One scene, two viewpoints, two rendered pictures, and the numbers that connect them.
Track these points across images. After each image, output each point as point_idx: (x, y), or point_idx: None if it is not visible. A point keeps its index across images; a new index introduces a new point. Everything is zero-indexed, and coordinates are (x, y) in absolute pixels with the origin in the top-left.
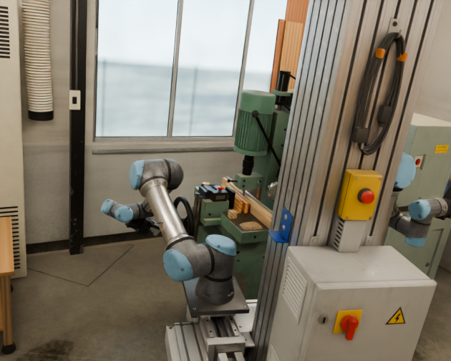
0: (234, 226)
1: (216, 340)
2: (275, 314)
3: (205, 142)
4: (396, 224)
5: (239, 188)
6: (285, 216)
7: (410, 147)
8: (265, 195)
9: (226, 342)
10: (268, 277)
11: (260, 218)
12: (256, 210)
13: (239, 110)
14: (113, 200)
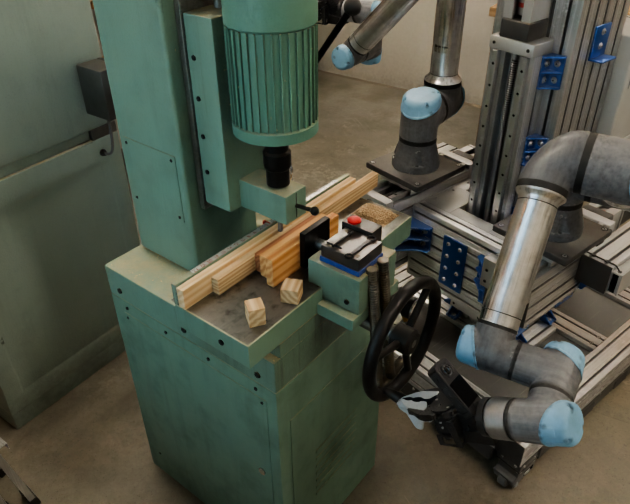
0: (395, 231)
1: (602, 219)
2: (617, 115)
3: None
4: (368, 52)
5: (305, 211)
6: (606, 30)
7: (89, 3)
8: (209, 226)
9: (593, 213)
10: (567, 127)
11: (339, 208)
12: (328, 206)
13: (297, 35)
14: (551, 404)
